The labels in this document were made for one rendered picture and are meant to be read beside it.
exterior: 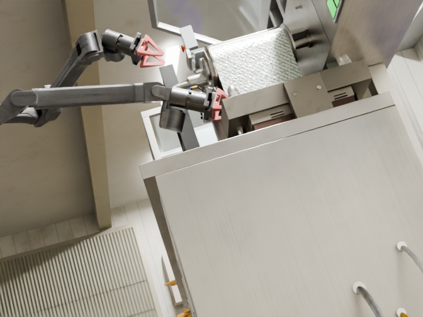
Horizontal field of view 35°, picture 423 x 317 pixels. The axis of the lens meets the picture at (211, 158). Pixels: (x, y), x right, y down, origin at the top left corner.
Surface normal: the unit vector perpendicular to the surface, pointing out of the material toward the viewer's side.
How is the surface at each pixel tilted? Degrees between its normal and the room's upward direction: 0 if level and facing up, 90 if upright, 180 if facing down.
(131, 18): 180
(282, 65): 90
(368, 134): 90
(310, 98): 90
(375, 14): 180
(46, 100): 117
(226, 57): 90
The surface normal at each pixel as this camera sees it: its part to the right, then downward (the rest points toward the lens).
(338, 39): 0.30, 0.90
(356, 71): 0.00, -0.33
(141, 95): 0.22, 0.07
